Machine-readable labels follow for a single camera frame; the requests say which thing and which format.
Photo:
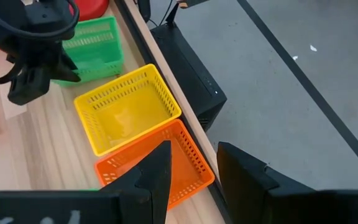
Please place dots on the yellow plastic basket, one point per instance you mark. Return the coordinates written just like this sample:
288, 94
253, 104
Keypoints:
129, 115

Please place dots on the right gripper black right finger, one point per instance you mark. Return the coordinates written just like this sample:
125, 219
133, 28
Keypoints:
247, 193

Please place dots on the green plastic basket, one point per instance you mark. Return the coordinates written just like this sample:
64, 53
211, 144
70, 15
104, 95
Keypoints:
95, 46
90, 189

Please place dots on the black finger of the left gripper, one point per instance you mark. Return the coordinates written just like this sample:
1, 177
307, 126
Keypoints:
26, 88
64, 71

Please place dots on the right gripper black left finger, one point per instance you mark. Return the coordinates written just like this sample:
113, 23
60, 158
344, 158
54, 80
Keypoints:
148, 193

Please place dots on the red desk lamp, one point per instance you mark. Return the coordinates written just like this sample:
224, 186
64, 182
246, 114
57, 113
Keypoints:
92, 9

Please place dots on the black wifi antenna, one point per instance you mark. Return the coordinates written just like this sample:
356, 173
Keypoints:
144, 9
173, 14

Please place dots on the orange plastic basket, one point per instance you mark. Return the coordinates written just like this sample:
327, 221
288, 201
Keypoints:
191, 168

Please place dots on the black computer case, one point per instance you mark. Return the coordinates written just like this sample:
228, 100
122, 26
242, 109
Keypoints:
191, 77

